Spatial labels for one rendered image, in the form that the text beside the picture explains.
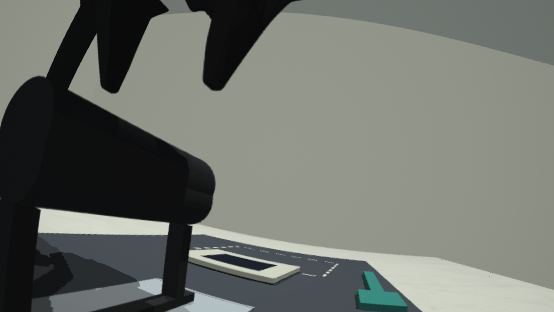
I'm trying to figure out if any small trowel with black handle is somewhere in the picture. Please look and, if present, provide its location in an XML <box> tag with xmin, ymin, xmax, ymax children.
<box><xmin>0</xmin><ymin>75</ymin><xmax>255</xmax><ymax>312</ymax></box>

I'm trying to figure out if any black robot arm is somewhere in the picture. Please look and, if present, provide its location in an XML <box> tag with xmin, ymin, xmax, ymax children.
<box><xmin>46</xmin><ymin>0</ymin><xmax>216</xmax><ymax>90</ymax></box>

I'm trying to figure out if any cream tile with dark rectangle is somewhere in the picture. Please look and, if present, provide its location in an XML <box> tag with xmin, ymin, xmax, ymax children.
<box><xmin>188</xmin><ymin>249</ymin><xmax>300</xmax><ymax>284</ymax></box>

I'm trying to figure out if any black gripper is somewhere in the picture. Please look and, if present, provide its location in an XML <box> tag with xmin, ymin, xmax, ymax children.
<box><xmin>91</xmin><ymin>0</ymin><xmax>300</xmax><ymax>94</ymax></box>

